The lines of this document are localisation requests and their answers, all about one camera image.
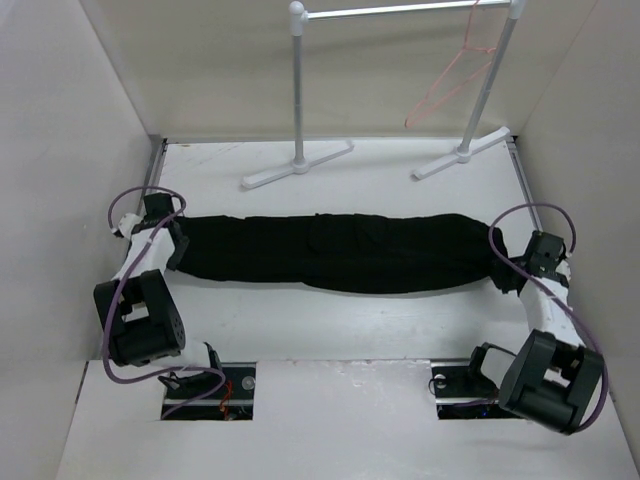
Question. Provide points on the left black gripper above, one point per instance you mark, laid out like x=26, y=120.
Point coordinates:
x=176, y=256

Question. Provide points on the white metal clothes rack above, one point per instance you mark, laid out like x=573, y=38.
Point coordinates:
x=357, y=72

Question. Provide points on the pink wire hanger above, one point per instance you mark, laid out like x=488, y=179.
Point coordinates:
x=438, y=94

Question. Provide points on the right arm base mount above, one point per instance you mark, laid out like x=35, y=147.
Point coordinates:
x=459, y=395

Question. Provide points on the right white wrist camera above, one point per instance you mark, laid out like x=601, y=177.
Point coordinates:
x=564, y=269

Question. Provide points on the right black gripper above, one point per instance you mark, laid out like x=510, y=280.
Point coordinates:
x=503, y=283

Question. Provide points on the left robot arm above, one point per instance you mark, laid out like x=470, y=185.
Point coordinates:
x=139, y=318

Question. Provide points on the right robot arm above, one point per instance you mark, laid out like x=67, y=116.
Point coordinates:
x=552, y=378

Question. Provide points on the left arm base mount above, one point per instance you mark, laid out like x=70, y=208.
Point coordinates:
x=234, y=400

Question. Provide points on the black trousers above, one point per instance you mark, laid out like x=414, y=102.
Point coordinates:
x=353, y=253

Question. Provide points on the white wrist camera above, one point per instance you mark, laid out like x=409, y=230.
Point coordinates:
x=126, y=225
x=564, y=269

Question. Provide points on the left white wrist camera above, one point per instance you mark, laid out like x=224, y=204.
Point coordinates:
x=126, y=225

